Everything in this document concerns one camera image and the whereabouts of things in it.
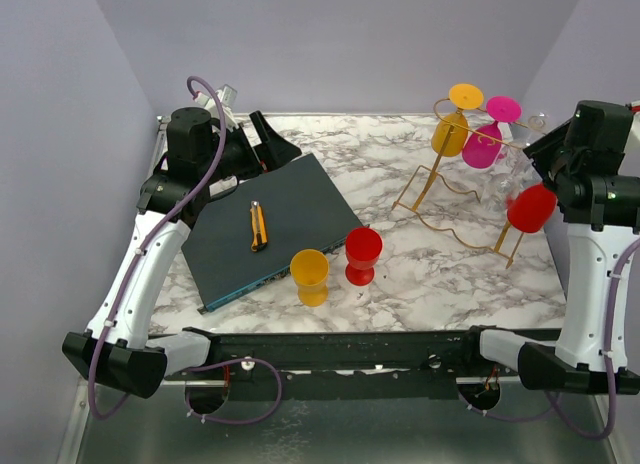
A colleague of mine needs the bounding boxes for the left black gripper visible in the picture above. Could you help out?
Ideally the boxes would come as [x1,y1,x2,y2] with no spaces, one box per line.
[199,110,301,184]

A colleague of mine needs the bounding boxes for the yellow plastic wine glass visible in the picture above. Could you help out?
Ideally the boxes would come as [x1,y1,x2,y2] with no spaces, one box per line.
[290,249,330,307]

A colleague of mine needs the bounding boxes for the gold wire glass rack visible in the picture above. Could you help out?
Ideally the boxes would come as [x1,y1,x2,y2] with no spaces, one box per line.
[392,97,551,268]

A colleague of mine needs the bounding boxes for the red plastic wine glass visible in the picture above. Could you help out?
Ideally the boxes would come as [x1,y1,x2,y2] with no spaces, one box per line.
[345,227,383,286]

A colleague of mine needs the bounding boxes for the clear wine glass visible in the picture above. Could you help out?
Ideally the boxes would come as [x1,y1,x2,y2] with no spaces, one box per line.
[483,147,532,213]

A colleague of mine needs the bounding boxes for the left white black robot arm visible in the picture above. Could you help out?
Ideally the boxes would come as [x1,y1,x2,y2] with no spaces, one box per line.
[62,107,301,398]

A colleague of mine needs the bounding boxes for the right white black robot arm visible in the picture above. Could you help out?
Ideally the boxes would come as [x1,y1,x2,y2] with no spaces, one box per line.
[459,100,639,395]

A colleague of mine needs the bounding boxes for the magenta plastic wine glass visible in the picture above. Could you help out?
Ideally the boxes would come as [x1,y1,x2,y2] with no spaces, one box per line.
[462,96,522,169]

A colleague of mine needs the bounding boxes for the orange utility knife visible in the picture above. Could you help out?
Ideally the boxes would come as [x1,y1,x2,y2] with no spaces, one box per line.
[250,201,268,253]

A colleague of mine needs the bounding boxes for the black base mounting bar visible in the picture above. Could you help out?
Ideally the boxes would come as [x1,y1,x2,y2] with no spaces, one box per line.
[99,326,586,400]

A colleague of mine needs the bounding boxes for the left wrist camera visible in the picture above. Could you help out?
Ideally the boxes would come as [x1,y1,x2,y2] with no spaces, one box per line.
[194,84,238,131]

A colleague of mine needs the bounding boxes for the dark blue network switch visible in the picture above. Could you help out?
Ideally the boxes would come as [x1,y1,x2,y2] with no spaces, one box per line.
[182,154,362,312]

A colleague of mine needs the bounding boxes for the aluminium extrusion rail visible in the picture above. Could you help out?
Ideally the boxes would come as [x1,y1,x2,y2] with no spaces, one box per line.
[161,376,229,389]

